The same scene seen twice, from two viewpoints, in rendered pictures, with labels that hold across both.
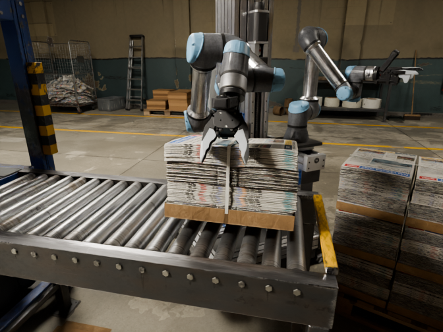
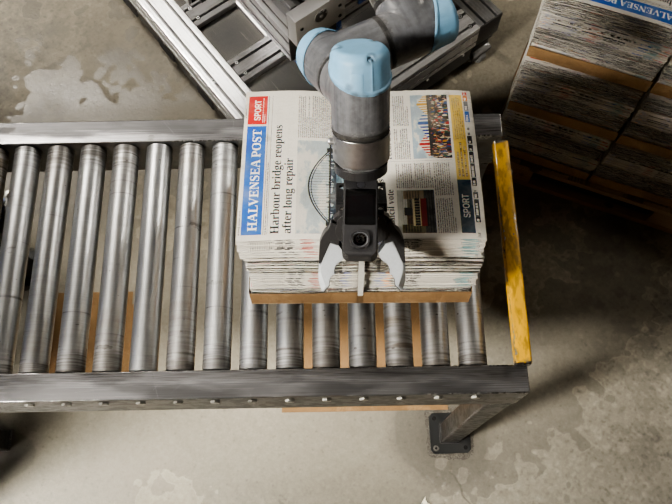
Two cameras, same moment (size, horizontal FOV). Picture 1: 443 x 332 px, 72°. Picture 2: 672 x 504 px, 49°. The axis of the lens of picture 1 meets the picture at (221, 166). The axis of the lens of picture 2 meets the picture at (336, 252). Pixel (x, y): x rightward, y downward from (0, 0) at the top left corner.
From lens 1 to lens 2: 0.90 m
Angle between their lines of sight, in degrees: 51
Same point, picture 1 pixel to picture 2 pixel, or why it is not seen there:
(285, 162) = (463, 247)
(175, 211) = (269, 298)
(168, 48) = not seen: outside the picture
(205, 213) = (323, 297)
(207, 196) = not seen: hidden behind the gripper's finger
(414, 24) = not seen: outside the picture
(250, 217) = (401, 296)
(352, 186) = (566, 28)
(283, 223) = (454, 297)
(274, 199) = (441, 278)
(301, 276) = (482, 380)
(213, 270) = (360, 394)
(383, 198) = (623, 53)
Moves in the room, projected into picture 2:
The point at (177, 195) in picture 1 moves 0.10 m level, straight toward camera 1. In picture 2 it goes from (269, 281) to (290, 336)
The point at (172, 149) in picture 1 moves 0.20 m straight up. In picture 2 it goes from (253, 246) to (234, 189)
